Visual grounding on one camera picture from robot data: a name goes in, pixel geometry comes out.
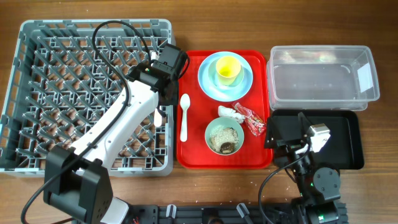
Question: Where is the white plastic spoon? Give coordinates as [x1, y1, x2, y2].
[180, 93, 190, 142]

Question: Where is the red candy wrapper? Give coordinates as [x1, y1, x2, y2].
[232, 102, 266, 136]

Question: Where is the green bowl with food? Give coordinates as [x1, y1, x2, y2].
[205, 117, 244, 156]

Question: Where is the yellow plastic cup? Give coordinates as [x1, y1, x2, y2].
[216, 56, 241, 85]

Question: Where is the white plastic fork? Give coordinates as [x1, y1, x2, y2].
[154, 108, 162, 127]

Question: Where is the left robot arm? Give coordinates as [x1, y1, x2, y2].
[43, 59, 188, 223]

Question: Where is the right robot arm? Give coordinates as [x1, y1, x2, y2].
[258, 112, 341, 223]

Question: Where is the black waste tray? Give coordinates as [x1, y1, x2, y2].
[271, 110, 364, 170]

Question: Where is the grey dishwasher rack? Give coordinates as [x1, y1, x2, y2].
[1, 19, 175, 177]

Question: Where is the red plastic tray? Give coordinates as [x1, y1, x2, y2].
[176, 50, 273, 169]

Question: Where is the light blue bowl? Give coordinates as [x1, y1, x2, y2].
[208, 59, 245, 90]

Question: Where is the clear plastic bin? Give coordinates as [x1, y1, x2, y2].
[267, 45, 380, 111]

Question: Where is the light blue plate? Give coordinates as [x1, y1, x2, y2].
[198, 52, 253, 102]

